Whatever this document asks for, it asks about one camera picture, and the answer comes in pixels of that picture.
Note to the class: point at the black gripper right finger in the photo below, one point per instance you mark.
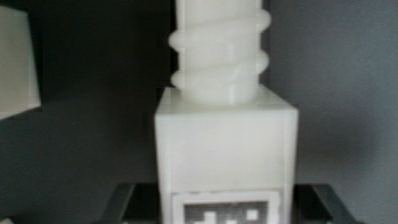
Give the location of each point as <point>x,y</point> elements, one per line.
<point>319,208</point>

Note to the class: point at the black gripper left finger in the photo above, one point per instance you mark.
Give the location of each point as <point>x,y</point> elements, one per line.
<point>134,204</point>

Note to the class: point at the white table leg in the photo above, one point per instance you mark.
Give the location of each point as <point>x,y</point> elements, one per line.
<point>225,122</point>

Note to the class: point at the white square tabletop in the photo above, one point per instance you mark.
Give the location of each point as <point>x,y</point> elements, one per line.
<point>19,75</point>

